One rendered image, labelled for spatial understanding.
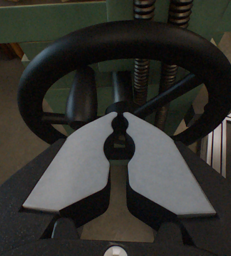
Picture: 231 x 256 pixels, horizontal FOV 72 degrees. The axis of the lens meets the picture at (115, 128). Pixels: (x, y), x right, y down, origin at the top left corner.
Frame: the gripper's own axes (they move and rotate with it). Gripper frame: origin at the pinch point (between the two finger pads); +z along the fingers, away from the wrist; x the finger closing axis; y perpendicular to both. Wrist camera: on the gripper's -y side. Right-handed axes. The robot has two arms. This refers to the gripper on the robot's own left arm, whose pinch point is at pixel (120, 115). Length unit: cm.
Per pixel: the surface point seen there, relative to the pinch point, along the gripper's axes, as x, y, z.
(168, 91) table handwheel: 5.5, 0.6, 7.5
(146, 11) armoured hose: 2.6, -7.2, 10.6
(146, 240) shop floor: 15, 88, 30
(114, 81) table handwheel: -1.3, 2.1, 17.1
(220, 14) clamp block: 11.7, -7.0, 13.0
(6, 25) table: -20.8, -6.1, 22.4
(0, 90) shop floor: -108, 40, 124
